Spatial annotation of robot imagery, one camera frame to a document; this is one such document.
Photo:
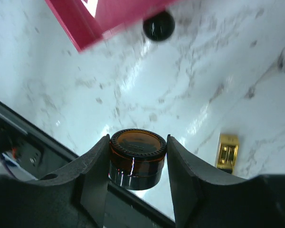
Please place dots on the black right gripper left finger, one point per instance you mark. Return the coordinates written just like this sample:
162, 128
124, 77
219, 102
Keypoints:
71, 197

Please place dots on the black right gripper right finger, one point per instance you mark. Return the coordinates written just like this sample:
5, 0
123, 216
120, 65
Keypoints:
206, 197

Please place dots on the gold black lipstick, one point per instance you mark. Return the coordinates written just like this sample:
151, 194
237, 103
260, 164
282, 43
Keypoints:
227, 152

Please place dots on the black round compact jar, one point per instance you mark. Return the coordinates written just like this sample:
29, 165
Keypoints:
136, 158

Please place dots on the black round drawer knob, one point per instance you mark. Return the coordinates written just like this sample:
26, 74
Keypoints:
159, 27

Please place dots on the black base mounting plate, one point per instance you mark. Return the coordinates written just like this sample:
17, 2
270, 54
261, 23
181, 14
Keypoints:
39, 154

